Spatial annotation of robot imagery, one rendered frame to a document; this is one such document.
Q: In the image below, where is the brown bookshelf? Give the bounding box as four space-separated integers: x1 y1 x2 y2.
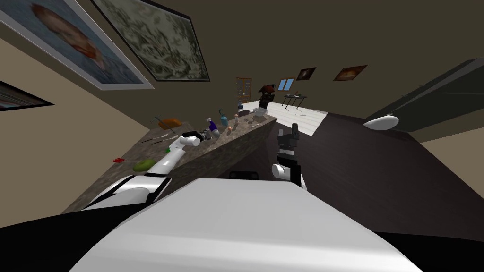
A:
236 77 252 104

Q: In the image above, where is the dark framed picture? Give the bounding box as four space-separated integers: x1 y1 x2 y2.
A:
0 80 55 112

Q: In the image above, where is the dark picture with orange glow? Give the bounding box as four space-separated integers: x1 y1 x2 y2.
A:
332 64 369 82

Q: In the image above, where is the purple and white spray bottle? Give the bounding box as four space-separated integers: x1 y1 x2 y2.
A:
205 117 221 139

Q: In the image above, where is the silver fork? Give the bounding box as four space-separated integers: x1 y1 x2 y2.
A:
151 135 179 145

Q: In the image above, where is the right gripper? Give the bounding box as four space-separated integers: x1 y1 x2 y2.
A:
277 123 300 155

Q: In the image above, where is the framed portrait picture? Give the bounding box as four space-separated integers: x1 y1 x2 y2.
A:
0 0 155 91

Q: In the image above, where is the silver knife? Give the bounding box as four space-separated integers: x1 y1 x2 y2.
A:
141 133 169 144

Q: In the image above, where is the dark potted plant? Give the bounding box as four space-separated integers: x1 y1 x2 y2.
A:
258 85 277 110

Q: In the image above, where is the dark green door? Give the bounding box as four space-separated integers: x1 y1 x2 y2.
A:
364 57 484 133

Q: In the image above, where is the grey tap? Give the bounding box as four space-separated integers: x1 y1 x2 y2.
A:
150 115 177 134

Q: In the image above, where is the white door knob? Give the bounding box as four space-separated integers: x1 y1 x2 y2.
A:
363 115 400 131

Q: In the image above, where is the round dark table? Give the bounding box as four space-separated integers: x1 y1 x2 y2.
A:
281 93 308 111

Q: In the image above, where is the framed grey-green pattern picture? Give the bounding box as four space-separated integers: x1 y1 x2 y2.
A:
90 0 211 82

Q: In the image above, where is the green round fruit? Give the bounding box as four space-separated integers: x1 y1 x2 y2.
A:
132 158 157 173

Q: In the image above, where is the blue window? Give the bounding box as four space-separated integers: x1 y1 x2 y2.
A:
277 77 296 92

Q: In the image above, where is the orange sponge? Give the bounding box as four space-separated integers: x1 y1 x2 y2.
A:
158 118 182 130

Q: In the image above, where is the small dark square picture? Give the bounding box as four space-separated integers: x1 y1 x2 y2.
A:
295 67 317 82

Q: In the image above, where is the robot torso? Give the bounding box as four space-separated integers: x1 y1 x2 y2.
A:
69 170 424 272

